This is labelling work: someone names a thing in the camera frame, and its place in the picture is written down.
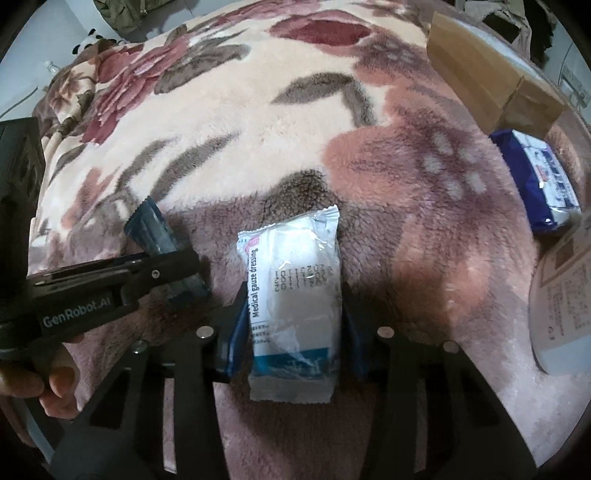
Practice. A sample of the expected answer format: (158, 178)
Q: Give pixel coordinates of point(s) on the white plastic bottle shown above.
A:
(563, 314)

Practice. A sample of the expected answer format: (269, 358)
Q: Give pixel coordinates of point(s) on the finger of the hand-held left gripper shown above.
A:
(161, 274)

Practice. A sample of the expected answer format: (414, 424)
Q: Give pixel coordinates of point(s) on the floral fleece blanket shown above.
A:
(277, 138)

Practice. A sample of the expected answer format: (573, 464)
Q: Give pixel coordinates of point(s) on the brown cardboard box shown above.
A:
(475, 69)

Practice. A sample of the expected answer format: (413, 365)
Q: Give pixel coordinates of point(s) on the person's left hand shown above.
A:
(60, 392)

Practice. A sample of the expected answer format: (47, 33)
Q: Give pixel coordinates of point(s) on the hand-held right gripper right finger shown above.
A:
(358, 355)

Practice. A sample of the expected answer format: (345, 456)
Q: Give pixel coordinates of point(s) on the panda plush toy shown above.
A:
(90, 41)

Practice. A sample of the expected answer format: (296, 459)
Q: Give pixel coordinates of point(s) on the white gauze packet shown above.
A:
(295, 295)

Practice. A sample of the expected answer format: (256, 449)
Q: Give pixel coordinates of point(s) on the dark blue tissue pack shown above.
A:
(531, 184)

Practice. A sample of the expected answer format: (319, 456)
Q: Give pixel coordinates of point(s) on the olive green clothing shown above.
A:
(138, 14)

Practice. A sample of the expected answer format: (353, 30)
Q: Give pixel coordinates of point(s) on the pile of clothes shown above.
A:
(517, 18)

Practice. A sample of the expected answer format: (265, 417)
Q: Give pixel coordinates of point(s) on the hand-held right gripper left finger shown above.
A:
(238, 332)

